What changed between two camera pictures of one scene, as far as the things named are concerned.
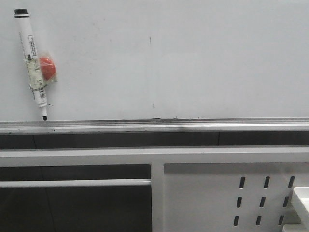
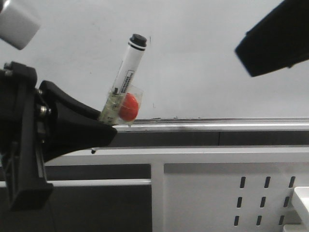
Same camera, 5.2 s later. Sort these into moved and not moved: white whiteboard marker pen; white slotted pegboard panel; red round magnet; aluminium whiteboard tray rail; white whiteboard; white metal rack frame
Moved: red round magnet; white whiteboard marker pen
Not moved: white metal rack frame; white slotted pegboard panel; white whiteboard; aluminium whiteboard tray rail
